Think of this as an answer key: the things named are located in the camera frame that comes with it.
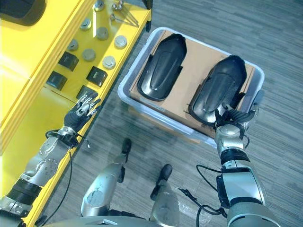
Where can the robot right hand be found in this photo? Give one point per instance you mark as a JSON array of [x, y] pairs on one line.
[[241, 116]]

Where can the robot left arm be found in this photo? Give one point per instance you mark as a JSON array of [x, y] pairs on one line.
[[41, 163]]

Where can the black sole-shaped part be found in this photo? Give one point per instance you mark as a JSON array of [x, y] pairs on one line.
[[163, 68], [22, 9], [220, 87]]

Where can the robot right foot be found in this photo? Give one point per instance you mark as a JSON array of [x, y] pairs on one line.
[[166, 171]]

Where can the robot leg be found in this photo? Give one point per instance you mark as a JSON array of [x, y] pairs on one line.
[[101, 186], [165, 203]]

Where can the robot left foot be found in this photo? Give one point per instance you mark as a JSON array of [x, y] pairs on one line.
[[126, 145]]

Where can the round silver metal part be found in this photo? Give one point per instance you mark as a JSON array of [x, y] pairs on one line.
[[102, 33], [88, 55], [99, 5], [85, 23], [73, 44], [109, 62], [120, 41]]

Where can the black square block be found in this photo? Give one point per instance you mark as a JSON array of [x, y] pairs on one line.
[[68, 61], [56, 80], [87, 92], [96, 75]]

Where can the black shelf post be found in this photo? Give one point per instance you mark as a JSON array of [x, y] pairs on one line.
[[148, 14]]

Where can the robot left leg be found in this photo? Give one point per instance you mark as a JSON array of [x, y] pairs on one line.
[[101, 186]]

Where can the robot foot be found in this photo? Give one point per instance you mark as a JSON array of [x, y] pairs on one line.
[[166, 171], [126, 145]]

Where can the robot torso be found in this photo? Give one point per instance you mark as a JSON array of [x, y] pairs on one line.
[[94, 221]]

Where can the brown cardboard insert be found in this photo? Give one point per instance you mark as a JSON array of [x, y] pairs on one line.
[[191, 61]]

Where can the robot right leg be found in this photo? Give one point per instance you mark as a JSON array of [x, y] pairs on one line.
[[165, 203]]

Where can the long silver bolt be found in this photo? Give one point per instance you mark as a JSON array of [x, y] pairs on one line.
[[114, 6], [120, 3], [113, 17]]

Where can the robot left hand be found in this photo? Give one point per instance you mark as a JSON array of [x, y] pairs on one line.
[[74, 118]]

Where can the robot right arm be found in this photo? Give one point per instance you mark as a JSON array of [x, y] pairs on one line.
[[241, 184]]

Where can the translucent plastic box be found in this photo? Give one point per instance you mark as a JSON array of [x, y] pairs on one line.
[[132, 97]]

